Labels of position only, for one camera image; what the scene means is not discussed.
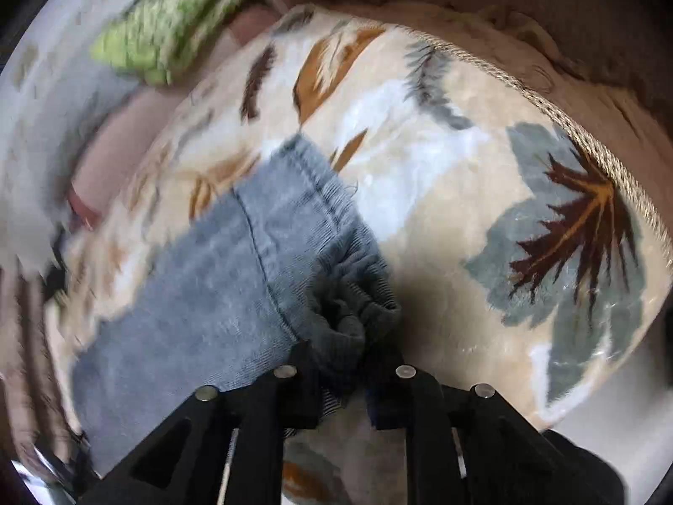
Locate green patterned folded cloth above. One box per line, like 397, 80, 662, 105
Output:
89, 0, 261, 86

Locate grey cloth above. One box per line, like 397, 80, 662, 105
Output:
32, 60, 145, 211

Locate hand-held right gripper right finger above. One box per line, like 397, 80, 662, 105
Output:
367, 364, 626, 505

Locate striped beige cushion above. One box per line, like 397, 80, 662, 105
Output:
0, 263, 79, 485

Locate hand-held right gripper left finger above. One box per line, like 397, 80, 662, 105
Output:
79, 341, 323, 505

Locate pink cushion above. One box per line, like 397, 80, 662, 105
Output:
68, 5, 279, 222

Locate grey-blue denim pants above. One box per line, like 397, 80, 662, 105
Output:
71, 134, 403, 477

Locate beige leaf printed blanket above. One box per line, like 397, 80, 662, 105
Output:
45, 3, 673, 505

